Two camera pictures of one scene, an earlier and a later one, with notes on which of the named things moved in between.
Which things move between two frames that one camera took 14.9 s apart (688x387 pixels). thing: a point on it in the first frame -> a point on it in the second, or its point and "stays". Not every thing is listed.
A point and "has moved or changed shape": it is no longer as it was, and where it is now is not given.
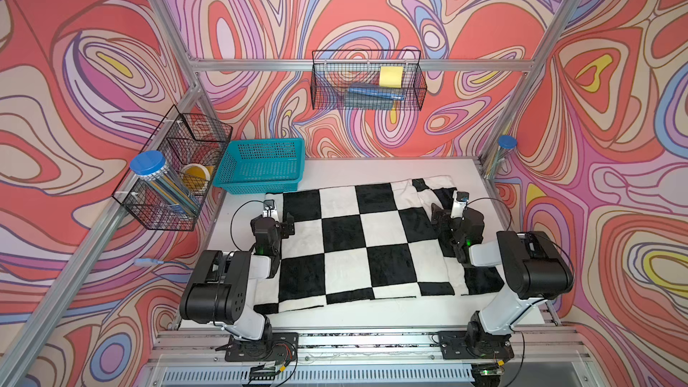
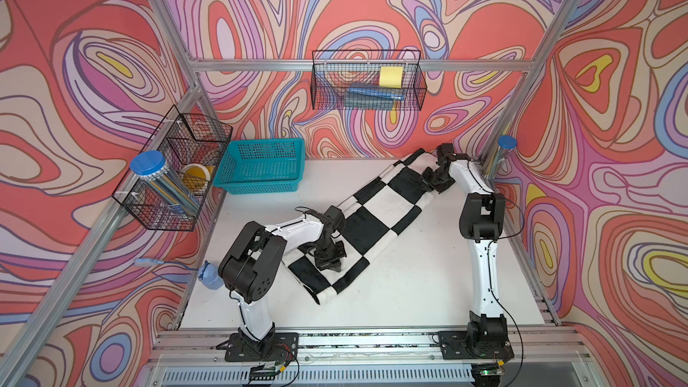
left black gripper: x=282 y=231 -> x=336 y=261
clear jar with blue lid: x=152 y=167 stays
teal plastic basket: x=261 y=166 stays
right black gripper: x=444 y=217 -> x=426 y=184
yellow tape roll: x=195 y=176 stays
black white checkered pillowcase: x=366 y=240 has moved or changed shape
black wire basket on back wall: x=367 y=80 stays
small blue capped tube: x=505 y=143 stays
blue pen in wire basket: x=375 y=92 stays
